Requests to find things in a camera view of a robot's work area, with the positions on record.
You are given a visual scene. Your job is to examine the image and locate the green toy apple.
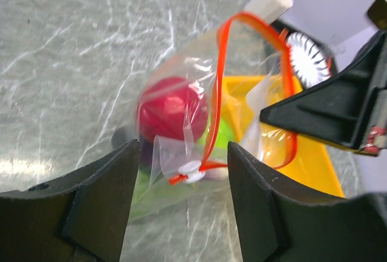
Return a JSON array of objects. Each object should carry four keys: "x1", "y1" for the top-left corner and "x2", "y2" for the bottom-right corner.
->
[{"x1": 197, "y1": 118, "x2": 235, "y2": 149}]

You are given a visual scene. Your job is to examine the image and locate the black serving tray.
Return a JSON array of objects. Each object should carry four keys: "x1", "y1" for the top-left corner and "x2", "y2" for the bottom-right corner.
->
[{"x1": 271, "y1": 19, "x2": 338, "y2": 76}]

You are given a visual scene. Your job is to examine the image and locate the orange plastic fork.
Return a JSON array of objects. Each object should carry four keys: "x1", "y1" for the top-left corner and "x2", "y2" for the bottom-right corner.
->
[{"x1": 279, "y1": 28, "x2": 288, "y2": 44}]

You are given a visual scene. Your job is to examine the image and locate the purple toy eggplant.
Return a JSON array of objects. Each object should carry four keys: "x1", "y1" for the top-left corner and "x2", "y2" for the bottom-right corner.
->
[{"x1": 140, "y1": 139, "x2": 153, "y2": 172}]

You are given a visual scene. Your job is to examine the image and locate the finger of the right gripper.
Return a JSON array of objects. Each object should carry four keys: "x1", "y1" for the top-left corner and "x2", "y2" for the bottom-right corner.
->
[{"x1": 260, "y1": 31, "x2": 386, "y2": 153}]

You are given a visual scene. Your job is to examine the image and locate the white ceramic mug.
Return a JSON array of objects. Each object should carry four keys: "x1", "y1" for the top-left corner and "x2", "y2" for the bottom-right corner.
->
[{"x1": 243, "y1": 0, "x2": 294, "y2": 24}]

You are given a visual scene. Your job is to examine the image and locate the clear zip top bag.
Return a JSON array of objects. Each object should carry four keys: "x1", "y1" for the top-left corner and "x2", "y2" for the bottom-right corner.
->
[{"x1": 129, "y1": 12, "x2": 298, "y2": 220}]

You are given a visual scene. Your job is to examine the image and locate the red toy apple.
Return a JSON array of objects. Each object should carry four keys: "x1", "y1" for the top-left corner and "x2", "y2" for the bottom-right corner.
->
[{"x1": 137, "y1": 76, "x2": 209, "y2": 142}]

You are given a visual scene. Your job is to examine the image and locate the yellow plastic tray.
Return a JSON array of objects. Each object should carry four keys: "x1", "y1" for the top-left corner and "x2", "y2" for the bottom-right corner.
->
[{"x1": 222, "y1": 75, "x2": 345, "y2": 197}]

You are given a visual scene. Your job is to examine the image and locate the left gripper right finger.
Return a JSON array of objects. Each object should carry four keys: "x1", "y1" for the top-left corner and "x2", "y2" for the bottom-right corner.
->
[{"x1": 227, "y1": 142, "x2": 386, "y2": 261}]

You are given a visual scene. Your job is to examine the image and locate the striped white plate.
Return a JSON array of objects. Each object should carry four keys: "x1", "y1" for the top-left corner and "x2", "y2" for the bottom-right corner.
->
[{"x1": 287, "y1": 32, "x2": 331, "y2": 89}]

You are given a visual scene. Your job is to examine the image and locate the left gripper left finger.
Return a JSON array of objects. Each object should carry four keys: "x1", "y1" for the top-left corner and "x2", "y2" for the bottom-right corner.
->
[{"x1": 1, "y1": 140, "x2": 140, "y2": 261}]

